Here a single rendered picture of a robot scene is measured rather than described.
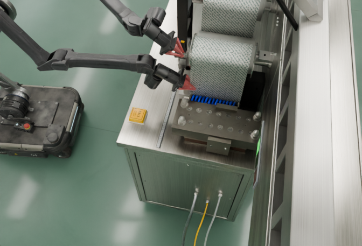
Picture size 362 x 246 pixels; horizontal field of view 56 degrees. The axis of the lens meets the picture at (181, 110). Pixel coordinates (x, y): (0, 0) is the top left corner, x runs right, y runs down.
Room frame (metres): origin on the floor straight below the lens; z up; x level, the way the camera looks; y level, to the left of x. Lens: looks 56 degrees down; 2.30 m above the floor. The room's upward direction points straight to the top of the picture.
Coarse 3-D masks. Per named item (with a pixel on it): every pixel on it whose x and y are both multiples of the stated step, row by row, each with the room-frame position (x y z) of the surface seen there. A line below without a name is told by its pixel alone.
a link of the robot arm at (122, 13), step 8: (104, 0) 1.15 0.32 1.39; (112, 0) 1.15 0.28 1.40; (112, 8) 1.11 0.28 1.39; (120, 8) 1.11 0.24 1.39; (128, 8) 1.10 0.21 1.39; (120, 16) 1.07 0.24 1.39; (128, 16) 1.06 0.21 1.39; (136, 16) 1.06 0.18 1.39; (128, 24) 1.02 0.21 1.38; (128, 32) 1.04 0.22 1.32; (136, 32) 1.03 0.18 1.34
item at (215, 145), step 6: (210, 138) 0.71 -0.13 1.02; (216, 138) 0.71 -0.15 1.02; (222, 138) 0.71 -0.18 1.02; (210, 144) 0.71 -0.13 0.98; (216, 144) 0.70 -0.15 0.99; (222, 144) 0.69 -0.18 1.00; (228, 144) 0.69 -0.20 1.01; (210, 150) 0.70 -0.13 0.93; (216, 150) 0.70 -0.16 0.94; (222, 150) 0.69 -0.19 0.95; (228, 150) 0.69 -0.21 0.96
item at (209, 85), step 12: (192, 72) 0.95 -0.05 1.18; (204, 72) 0.93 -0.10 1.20; (192, 84) 0.94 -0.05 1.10; (204, 84) 0.93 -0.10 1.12; (216, 84) 0.92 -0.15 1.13; (228, 84) 0.91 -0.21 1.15; (240, 84) 0.90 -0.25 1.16; (216, 96) 0.92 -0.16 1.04; (228, 96) 0.91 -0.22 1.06; (240, 96) 0.90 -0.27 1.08
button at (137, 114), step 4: (136, 108) 0.94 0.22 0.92; (140, 108) 0.94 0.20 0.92; (132, 112) 0.91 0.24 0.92; (136, 112) 0.91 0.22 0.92; (140, 112) 0.91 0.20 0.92; (144, 112) 0.91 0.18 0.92; (132, 116) 0.89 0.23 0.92; (136, 116) 0.89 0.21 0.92; (140, 116) 0.89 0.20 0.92; (144, 116) 0.90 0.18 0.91; (132, 120) 0.87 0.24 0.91; (136, 120) 0.87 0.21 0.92; (140, 120) 0.87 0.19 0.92
